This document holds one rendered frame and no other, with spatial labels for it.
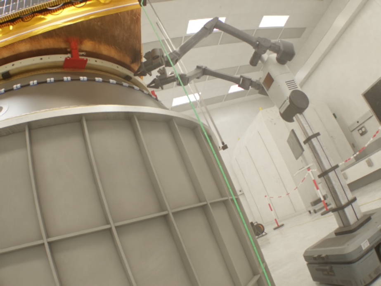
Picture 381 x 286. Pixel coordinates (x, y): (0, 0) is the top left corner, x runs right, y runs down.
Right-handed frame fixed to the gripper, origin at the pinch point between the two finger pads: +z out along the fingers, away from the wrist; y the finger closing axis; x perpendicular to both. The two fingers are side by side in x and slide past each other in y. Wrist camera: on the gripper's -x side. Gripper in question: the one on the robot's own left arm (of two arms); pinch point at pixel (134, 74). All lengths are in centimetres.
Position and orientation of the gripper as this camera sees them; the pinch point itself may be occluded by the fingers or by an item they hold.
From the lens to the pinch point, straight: 161.9
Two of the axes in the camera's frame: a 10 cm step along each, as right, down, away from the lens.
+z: -8.8, 3.1, 3.6
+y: -4.3, -1.8, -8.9
